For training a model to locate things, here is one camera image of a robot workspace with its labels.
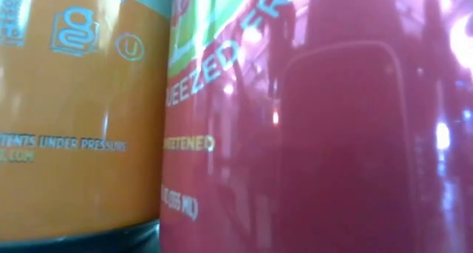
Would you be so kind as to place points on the red and white raspberry can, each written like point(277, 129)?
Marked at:
point(314, 142)

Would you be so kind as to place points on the orange and white soda can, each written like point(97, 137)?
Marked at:
point(74, 108)

